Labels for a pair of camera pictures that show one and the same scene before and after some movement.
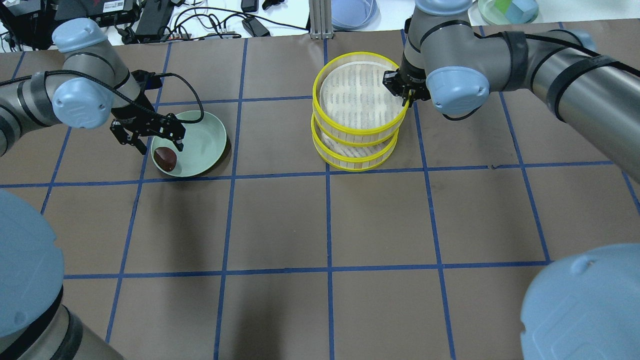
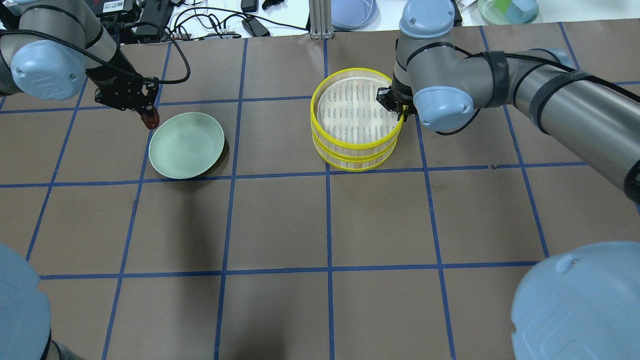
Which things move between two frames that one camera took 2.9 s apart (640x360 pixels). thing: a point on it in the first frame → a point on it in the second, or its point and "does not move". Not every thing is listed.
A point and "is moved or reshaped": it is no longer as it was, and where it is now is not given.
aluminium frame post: (320, 15) does not move
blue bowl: (355, 15) does not move
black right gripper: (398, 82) → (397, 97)
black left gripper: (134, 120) → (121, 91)
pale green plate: (204, 144) does not move
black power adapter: (153, 17) does not move
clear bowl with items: (508, 12) does not move
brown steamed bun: (165, 158) is moved or reshaped
